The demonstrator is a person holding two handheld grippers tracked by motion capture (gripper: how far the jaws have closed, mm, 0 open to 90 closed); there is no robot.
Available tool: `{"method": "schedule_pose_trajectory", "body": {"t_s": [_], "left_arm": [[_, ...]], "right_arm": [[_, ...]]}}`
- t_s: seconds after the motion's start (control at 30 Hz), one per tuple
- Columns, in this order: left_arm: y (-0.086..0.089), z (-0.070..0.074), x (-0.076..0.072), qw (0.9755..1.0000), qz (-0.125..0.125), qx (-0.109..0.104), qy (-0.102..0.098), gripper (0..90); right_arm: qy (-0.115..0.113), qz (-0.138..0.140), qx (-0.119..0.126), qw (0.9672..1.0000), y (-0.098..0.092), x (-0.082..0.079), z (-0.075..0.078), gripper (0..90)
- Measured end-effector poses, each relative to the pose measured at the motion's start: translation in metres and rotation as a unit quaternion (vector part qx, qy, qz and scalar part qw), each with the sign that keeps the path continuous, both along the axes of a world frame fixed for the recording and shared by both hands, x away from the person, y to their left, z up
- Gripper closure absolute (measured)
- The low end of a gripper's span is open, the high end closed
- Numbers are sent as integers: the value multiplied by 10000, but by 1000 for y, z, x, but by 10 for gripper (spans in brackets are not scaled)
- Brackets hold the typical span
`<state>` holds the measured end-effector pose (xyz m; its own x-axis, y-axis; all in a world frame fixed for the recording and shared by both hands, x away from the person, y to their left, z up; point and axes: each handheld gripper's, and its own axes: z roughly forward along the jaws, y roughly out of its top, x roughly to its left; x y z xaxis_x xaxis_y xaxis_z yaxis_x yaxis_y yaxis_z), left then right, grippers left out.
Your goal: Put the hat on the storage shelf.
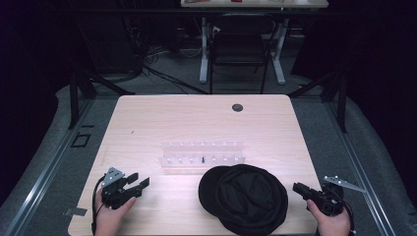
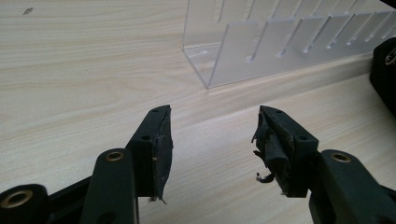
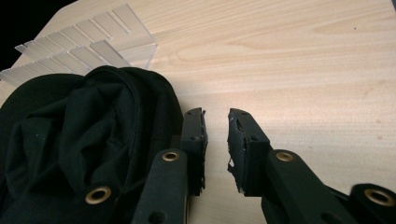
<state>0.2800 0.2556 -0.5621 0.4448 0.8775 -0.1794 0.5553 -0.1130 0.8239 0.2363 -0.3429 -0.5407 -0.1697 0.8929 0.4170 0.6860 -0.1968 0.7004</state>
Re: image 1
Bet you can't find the black metal frame post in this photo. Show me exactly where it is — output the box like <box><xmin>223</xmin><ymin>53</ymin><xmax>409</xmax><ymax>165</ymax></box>
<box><xmin>68</xmin><ymin>67</ymin><xmax>136</xmax><ymax>130</ymax></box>
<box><xmin>288</xmin><ymin>68</ymin><xmax>349</xmax><ymax>134</ymax></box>

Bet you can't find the right hand-held gripper black cable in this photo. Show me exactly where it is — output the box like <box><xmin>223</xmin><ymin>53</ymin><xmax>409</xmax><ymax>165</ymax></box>
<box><xmin>340</xmin><ymin>200</ymin><xmax>357</xmax><ymax>236</ymax></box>

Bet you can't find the grey tape strip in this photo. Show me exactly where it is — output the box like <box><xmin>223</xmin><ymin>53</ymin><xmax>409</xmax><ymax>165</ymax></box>
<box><xmin>63</xmin><ymin>206</ymin><xmax>89</xmax><ymax>217</ymax></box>

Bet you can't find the aluminium floor rail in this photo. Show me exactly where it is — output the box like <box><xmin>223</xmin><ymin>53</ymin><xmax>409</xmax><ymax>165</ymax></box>
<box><xmin>0</xmin><ymin>97</ymin><xmax>96</xmax><ymax>236</ymax></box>
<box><xmin>325</xmin><ymin>99</ymin><xmax>397</xmax><ymax>236</ymax></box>

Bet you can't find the black cloth hat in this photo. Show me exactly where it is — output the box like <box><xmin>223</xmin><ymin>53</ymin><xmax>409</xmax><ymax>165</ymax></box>
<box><xmin>198</xmin><ymin>163</ymin><xmax>290</xmax><ymax>236</ymax></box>

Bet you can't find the black chair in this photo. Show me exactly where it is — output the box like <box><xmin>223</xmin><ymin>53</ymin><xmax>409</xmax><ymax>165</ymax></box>
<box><xmin>208</xmin><ymin>14</ymin><xmax>277</xmax><ymax>95</ymax></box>

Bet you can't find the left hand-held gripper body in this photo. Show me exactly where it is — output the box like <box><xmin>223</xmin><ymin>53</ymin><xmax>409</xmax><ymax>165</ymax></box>
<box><xmin>99</xmin><ymin>166</ymin><xmax>144</xmax><ymax>210</ymax></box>

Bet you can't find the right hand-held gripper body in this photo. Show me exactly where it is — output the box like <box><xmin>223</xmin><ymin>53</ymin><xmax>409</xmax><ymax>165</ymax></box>
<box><xmin>307</xmin><ymin>175</ymin><xmax>367</xmax><ymax>217</ymax></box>

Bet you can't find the black metal frame crossbar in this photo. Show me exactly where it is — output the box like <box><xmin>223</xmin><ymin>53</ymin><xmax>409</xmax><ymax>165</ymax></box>
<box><xmin>63</xmin><ymin>8</ymin><xmax>348</xmax><ymax>17</ymax></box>

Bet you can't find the black floor cable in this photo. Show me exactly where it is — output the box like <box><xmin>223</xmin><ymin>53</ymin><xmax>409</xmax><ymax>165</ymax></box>
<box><xmin>143</xmin><ymin>64</ymin><xmax>210</xmax><ymax>96</ymax></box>

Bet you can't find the person's right hand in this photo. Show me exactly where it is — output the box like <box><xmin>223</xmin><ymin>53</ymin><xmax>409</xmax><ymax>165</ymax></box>
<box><xmin>306</xmin><ymin>199</ymin><xmax>352</xmax><ymax>236</ymax></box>

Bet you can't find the left hand-held gripper black cable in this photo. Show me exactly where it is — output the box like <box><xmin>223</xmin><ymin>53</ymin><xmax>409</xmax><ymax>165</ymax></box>
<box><xmin>90</xmin><ymin>176</ymin><xmax>106</xmax><ymax>236</ymax></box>

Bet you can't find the hand-held gripper black cable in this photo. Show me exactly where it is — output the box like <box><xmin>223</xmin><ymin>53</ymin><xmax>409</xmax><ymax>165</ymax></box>
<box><xmin>90</xmin><ymin>176</ymin><xmax>106</xmax><ymax>236</ymax></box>
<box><xmin>340</xmin><ymin>200</ymin><xmax>357</xmax><ymax>236</ymax></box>

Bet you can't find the clear acrylic peg rack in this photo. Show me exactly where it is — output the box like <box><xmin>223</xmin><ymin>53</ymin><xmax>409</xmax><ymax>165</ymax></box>
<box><xmin>158</xmin><ymin>140</ymin><xmax>247</xmax><ymax>175</ymax></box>

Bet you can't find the black tape square outline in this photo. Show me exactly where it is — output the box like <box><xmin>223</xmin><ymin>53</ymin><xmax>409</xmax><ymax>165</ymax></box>
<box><xmin>70</xmin><ymin>132</ymin><xmax>92</xmax><ymax>148</ymax></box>

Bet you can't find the person's left hand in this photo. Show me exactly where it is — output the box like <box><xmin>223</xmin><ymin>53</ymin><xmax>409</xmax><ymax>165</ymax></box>
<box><xmin>93</xmin><ymin>189</ymin><xmax>138</xmax><ymax>236</ymax></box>

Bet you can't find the white desk with white legs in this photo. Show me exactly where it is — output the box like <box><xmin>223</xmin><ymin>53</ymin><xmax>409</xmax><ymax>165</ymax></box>
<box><xmin>179</xmin><ymin>0</ymin><xmax>329</xmax><ymax>87</ymax></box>

